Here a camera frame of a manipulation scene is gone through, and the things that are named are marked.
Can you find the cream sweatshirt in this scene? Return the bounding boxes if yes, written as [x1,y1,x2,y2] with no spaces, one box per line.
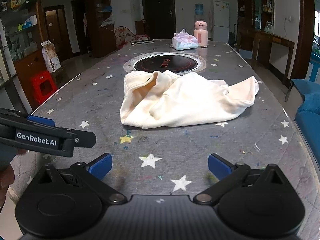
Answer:
[120,70,259,129]

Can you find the pink cartoon folding item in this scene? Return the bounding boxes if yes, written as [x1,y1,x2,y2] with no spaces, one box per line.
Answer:
[114,26,150,49]

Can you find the person's left hand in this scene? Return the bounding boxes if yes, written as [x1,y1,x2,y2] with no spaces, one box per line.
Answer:
[1,146,27,209]

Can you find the red plastic stool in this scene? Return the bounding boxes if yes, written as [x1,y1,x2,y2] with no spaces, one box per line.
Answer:
[30,70,57,105]

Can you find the grey star tablecloth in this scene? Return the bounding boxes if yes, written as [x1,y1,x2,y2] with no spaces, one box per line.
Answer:
[9,40,319,239]

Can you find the white paper bag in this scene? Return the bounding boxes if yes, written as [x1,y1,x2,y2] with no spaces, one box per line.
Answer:
[41,41,61,73]

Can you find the blue sofa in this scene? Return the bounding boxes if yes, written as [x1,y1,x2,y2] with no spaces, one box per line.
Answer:
[285,79,319,166]

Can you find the round black induction cooktop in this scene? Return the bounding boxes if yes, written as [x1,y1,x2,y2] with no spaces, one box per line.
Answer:
[123,51,207,75]

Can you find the dark wooden side table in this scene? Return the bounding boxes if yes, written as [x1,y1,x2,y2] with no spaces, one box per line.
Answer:
[236,28,295,87]

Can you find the pink tissue pack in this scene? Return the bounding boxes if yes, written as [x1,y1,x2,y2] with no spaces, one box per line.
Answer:
[171,29,199,51]

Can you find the pink thermos bottle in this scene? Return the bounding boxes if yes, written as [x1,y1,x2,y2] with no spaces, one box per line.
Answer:
[194,21,208,48]

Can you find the dark wooden door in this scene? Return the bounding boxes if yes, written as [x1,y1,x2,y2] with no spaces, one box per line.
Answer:
[142,0,176,39]

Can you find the water dispenser with blue bottle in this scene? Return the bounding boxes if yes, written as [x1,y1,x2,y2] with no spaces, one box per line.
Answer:
[194,3,205,22]

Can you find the wooden cabinet right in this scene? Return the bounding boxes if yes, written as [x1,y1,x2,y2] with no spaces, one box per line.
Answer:
[236,0,275,46]

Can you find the white refrigerator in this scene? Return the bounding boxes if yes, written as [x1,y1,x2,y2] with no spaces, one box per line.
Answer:
[212,1,229,43]

